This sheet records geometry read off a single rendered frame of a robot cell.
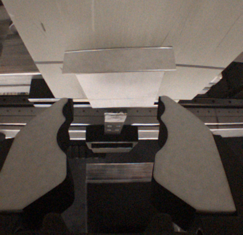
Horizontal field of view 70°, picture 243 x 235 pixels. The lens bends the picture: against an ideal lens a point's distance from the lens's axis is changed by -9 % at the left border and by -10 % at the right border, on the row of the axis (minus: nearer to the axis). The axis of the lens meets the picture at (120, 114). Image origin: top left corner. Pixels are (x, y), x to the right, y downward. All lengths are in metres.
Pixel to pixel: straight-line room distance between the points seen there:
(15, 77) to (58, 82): 0.09
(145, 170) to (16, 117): 0.39
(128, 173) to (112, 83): 0.11
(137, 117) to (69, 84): 0.32
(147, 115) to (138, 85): 0.31
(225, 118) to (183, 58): 0.45
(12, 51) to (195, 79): 0.24
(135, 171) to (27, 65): 0.19
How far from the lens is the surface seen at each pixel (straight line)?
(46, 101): 0.28
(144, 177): 0.25
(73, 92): 0.23
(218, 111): 0.60
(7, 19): 0.29
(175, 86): 0.22
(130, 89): 0.22
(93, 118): 0.49
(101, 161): 0.75
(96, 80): 0.19
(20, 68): 0.27
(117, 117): 0.31
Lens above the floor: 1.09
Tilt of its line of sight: 18 degrees down
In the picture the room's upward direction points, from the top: 179 degrees clockwise
